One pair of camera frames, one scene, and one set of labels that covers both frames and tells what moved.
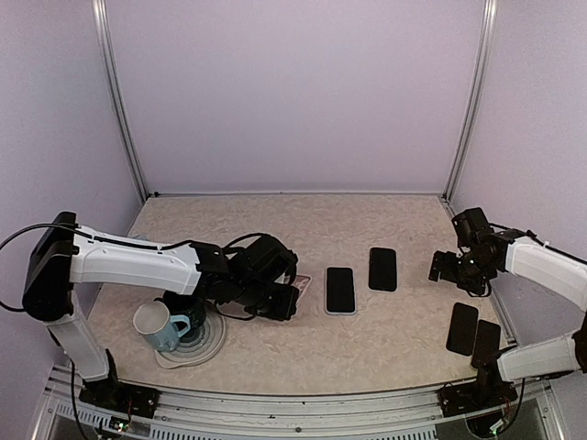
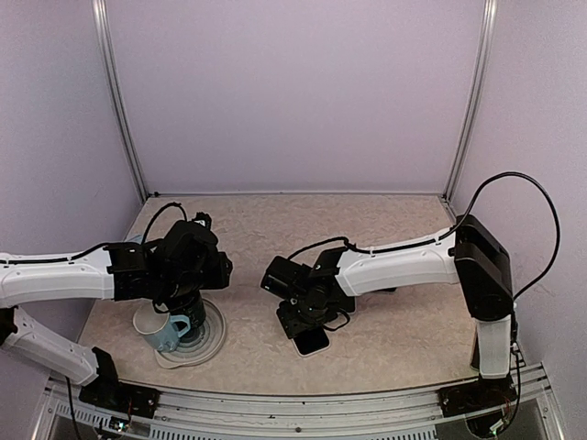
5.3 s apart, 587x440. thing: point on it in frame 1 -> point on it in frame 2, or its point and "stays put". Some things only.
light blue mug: x=153 y=320 stays put
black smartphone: x=462 y=331 -> x=312 y=341
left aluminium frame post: x=110 y=76 stays put
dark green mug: x=192 y=306 stays put
